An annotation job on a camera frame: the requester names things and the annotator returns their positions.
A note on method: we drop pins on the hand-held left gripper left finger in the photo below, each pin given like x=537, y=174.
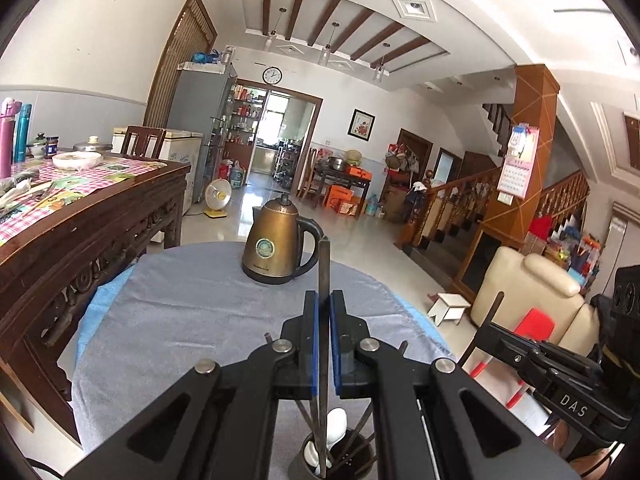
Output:
x=312, y=350

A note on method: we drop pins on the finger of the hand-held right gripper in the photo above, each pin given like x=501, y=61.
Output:
x=515, y=357
x=510, y=335

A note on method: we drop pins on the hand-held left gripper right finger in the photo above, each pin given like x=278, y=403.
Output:
x=337, y=350

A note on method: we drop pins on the dark metal chopstick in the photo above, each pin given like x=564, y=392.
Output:
x=325, y=270
x=360, y=447
x=492, y=310

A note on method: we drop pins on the dark utensil holder cup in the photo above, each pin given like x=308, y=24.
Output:
x=300, y=470

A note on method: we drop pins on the red plastic stool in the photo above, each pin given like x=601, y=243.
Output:
x=535, y=322

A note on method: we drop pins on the cream leather armchair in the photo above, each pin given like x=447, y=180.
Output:
x=525, y=285

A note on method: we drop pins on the small white stool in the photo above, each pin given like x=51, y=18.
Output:
x=450, y=302

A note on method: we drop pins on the white plastic spoon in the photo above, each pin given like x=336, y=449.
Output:
x=336, y=422

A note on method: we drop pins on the bronze electric kettle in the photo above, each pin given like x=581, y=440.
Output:
x=270, y=240

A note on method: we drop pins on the grey table cloth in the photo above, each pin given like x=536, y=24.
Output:
x=190, y=310

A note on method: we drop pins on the wooden stair railing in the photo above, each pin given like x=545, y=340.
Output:
x=450, y=200

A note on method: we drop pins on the blue water jug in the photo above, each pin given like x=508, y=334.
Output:
x=376, y=206
x=238, y=175

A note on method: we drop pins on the dark wooden side table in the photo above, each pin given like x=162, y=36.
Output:
x=345, y=177

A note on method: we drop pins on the wooden chair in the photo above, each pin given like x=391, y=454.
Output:
x=142, y=142
x=307, y=175

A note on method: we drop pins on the yellow fan heater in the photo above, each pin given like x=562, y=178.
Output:
x=219, y=195

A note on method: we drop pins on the blue table mat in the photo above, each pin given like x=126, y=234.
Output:
x=107, y=295

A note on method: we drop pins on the white chest freezer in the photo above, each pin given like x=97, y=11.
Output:
x=182, y=147

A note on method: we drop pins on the carved dark wooden table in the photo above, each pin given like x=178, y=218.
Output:
x=75, y=260

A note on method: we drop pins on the grey refrigerator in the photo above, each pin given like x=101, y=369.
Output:
x=200, y=120

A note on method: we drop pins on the glass pendant lamp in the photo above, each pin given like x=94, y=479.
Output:
x=326, y=52
x=271, y=40
x=380, y=71

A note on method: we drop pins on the steel pot with lid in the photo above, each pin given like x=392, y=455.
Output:
x=92, y=146

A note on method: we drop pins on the white bowl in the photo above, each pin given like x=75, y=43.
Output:
x=77, y=161

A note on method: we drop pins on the metal fork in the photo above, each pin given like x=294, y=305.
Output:
x=47, y=191

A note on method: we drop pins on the checkered tablecloth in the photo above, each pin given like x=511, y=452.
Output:
x=30, y=215

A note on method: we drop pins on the dark glass jar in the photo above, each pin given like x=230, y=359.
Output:
x=51, y=147

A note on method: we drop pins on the lidded glass bowl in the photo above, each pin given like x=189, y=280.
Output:
x=36, y=149

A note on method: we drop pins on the teal water bottle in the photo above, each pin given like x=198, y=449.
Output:
x=22, y=135

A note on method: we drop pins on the pink water bottle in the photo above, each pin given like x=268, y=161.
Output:
x=6, y=140

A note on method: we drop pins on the wall calendar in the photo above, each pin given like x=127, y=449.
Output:
x=517, y=170

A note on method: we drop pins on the framed wall picture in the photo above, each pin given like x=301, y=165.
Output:
x=362, y=125

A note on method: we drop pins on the round wall clock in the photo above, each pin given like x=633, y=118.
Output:
x=272, y=75

